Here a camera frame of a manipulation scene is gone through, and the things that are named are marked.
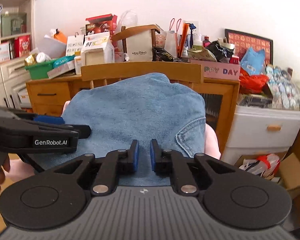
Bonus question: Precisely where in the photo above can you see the cream cabinet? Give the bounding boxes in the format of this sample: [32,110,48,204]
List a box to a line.
[0,0,33,111]

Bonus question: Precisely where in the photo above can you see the gold foil packet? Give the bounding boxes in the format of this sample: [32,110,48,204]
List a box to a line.
[24,54,38,67]

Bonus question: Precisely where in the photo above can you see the red printed box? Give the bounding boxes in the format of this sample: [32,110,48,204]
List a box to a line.
[14,35,31,58]

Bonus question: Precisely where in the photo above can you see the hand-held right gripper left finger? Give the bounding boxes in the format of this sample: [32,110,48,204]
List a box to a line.
[50,140,140,197]

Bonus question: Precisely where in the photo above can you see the wooden dresser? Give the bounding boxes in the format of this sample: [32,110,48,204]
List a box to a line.
[26,76,240,156]

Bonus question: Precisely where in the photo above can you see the canvas lunch bag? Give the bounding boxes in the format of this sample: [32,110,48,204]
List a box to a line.
[112,24,161,62]

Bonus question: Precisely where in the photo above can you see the black crumpled bag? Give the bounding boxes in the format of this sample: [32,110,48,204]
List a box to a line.
[206,39,235,62]

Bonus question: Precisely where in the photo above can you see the grey flat box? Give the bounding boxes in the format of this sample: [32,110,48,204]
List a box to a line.
[47,61,76,78]

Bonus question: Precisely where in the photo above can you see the white plastic drawer unit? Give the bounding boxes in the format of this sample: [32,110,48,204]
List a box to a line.
[220,104,300,166]

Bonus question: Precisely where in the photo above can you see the black foil packet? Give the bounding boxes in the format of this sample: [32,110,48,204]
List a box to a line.
[152,46,183,63]

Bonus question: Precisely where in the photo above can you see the blue denim shorts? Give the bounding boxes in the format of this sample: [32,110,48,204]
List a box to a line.
[25,72,207,187]

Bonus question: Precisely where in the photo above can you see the pale yellow bottle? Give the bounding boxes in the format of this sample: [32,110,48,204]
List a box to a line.
[74,52,83,76]

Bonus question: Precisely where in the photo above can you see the wooden spindle chair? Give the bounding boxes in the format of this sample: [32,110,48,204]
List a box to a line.
[81,62,205,88]

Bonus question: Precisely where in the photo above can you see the pack of small cups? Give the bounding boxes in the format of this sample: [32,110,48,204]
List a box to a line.
[265,64,300,111]

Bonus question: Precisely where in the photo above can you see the teal packet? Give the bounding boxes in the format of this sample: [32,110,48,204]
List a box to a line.
[52,54,76,68]

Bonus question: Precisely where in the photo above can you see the white windowed carton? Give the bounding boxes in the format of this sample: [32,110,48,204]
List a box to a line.
[81,32,115,66]

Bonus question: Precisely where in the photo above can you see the red chocolate box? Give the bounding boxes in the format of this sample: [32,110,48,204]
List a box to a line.
[85,14,118,36]

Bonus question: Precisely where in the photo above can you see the framed red picture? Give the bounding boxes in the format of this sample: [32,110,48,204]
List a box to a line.
[224,29,274,66]

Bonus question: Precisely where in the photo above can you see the white picture card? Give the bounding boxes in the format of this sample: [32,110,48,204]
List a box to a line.
[66,32,85,57]

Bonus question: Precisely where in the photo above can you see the white paper bag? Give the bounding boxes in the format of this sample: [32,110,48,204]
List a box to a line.
[163,18,182,57]

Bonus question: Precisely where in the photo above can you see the pink lettered box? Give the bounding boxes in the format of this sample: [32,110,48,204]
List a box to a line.
[190,59,241,81]

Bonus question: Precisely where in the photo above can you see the cardboard box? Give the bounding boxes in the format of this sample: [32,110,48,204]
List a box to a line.
[234,152,300,201]

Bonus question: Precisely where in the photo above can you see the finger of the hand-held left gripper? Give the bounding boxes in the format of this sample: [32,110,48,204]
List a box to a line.
[0,105,65,125]
[22,120,92,139]

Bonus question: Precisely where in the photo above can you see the red mesh bag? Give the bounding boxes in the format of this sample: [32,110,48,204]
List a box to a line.
[238,69,270,95]

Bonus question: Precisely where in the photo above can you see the blue packet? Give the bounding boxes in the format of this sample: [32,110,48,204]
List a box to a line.
[240,47,266,76]

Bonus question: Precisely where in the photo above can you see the white round jar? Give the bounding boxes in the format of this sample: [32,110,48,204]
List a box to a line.
[36,52,51,63]

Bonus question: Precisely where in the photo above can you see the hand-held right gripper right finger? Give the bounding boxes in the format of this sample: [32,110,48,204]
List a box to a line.
[150,139,238,196]

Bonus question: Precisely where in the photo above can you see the orange packet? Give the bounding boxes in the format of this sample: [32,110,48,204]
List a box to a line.
[52,29,68,44]

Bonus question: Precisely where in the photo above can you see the pink and white box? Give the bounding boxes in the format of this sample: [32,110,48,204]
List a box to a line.
[0,42,11,63]

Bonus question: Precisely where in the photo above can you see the clear plastic bag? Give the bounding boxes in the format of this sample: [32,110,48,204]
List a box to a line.
[116,9,138,30]

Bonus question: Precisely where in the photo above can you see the green plastic bin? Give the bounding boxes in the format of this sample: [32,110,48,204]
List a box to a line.
[24,60,56,80]

